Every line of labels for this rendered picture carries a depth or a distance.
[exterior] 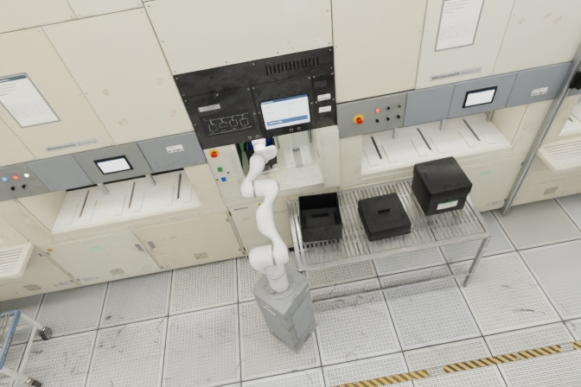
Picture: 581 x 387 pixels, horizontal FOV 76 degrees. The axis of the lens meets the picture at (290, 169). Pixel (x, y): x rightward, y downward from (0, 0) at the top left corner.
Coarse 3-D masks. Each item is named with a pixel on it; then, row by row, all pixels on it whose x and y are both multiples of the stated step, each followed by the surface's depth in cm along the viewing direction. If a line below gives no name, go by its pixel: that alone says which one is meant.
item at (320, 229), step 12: (300, 204) 268; (312, 204) 269; (324, 204) 269; (336, 204) 269; (300, 216) 252; (312, 216) 267; (324, 216) 267; (336, 216) 266; (312, 228) 244; (324, 228) 244; (336, 228) 245; (312, 240) 254
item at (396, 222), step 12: (360, 204) 259; (372, 204) 258; (384, 204) 257; (396, 204) 256; (360, 216) 264; (372, 216) 251; (384, 216) 250; (396, 216) 249; (372, 228) 245; (384, 228) 243; (396, 228) 244; (408, 228) 246; (372, 240) 249
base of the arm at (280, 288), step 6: (282, 276) 220; (288, 276) 238; (270, 282) 224; (276, 282) 221; (282, 282) 224; (288, 282) 233; (270, 288) 234; (276, 288) 226; (282, 288) 228; (288, 288) 233; (270, 294) 232; (276, 294) 231; (282, 294) 231; (288, 294) 230
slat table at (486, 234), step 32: (352, 192) 280; (384, 192) 277; (352, 224) 261; (416, 224) 254; (448, 224) 251; (480, 224) 250; (320, 256) 247; (352, 256) 244; (384, 256) 242; (480, 256) 261; (384, 288) 281
